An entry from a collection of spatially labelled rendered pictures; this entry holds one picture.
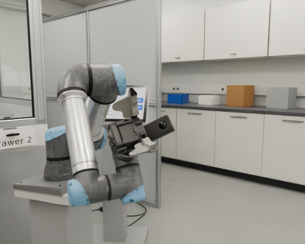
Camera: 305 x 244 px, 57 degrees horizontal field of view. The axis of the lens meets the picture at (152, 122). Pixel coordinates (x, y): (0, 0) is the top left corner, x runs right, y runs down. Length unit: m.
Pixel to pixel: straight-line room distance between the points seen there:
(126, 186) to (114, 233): 1.45
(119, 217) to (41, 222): 0.90
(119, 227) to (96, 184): 1.44
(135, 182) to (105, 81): 0.36
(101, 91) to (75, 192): 0.37
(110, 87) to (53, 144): 0.44
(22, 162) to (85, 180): 1.21
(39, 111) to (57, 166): 0.73
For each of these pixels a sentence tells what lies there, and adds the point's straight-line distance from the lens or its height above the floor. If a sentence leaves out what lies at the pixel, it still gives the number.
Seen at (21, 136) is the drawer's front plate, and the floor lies 0.88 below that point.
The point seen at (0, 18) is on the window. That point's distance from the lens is 1.96.
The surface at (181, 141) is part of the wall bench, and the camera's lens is 4.09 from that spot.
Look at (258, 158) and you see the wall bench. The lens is 3.63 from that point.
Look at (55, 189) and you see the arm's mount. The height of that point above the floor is 0.79.
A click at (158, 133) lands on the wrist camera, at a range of 0.74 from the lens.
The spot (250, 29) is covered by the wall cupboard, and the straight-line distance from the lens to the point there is 4.01.
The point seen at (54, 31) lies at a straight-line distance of 3.94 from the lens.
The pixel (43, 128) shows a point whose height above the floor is 0.92.
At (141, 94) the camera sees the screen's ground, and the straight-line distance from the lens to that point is 1.98.
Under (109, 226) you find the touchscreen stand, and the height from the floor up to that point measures 0.16.
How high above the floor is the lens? 1.21
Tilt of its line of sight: 8 degrees down
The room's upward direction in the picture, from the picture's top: straight up
